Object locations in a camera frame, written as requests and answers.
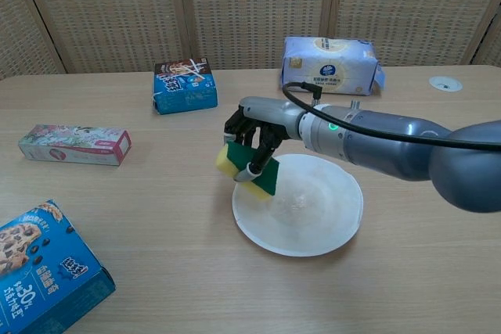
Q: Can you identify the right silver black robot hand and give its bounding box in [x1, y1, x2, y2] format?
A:
[223, 96, 305, 183]

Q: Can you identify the green yellow sponge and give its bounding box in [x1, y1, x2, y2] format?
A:
[214, 141, 280, 201]

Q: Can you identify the white round plate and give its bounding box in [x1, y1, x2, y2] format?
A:
[232, 153, 364, 257]

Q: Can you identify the pale blue tissue pack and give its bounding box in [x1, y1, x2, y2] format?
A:
[279, 35, 387, 97]

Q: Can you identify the blue chocolate stick biscuit box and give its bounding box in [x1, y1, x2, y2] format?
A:
[153, 57, 218, 116]

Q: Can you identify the woven bamboo folding screen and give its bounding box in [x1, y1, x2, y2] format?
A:
[0, 0, 501, 81]

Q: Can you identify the pink floral narrow box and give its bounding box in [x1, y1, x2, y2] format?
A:
[17, 124, 132, 167]

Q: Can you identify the blue chocolate chip cookie box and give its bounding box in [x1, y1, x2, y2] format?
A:
[0, 199, 117, 334]

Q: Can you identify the black right hand cable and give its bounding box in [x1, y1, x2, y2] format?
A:
[282, 81, 501, 151]

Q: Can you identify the white round cable grommet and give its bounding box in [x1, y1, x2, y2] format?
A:
[428, 75, 463, 92]

